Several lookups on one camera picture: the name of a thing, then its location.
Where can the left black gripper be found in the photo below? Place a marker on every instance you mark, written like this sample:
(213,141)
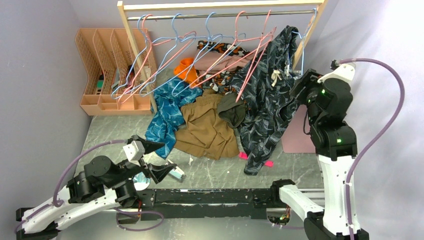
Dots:
(158,172)

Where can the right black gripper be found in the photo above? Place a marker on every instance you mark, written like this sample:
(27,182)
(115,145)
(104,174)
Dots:
(309,79)

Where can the dark leaf print shorts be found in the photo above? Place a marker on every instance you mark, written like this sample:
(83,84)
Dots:
(270,107)

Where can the blue wire hanger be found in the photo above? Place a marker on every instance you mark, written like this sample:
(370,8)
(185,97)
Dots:
(177,45)
(288,67)
(211,42)
(139,61)

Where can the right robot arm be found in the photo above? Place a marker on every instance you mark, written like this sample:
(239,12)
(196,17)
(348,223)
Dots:
(327,98)

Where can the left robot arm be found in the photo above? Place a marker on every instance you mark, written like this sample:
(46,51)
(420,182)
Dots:
(101,185)

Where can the brown shorts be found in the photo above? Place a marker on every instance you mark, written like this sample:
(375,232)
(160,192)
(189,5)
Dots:
(205,134)

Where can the light blue stapler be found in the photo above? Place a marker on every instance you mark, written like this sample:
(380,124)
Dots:
(176,171)

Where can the blue leaf print garment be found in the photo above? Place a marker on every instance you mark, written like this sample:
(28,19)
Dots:
(170,97)

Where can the pink clipboard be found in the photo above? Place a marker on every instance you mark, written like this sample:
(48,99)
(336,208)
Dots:
(294,140)

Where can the olive green garment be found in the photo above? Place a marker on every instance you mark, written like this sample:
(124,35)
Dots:
(231,111)

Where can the orange black patterned garment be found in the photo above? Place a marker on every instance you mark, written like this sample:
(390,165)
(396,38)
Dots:
(224,76)

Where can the wooden clothes rack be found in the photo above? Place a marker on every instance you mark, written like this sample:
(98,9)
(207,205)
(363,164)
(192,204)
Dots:
(147,8)

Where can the pink plastic clip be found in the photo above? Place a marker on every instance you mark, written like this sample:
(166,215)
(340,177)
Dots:
(244,156)

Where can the peach file organizer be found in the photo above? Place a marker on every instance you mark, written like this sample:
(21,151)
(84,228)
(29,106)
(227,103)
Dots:
(107,58)

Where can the pink garment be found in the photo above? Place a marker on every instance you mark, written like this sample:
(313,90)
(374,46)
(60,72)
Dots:
(211,57)

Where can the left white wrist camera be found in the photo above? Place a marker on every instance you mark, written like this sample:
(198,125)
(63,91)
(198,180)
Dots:
(134,152)

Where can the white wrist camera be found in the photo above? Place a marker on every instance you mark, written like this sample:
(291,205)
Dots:
(344,72)
(134,152)

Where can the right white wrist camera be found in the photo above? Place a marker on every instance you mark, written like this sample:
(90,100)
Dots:
(344,72)

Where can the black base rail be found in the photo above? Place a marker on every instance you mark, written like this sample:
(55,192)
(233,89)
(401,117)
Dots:
(254,203)

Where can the pink wire hanger left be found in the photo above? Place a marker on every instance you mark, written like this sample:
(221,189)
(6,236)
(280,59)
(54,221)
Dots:
(153,67)

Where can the pink wire hanger middle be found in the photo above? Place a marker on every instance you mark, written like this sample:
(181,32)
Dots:
(234,45)

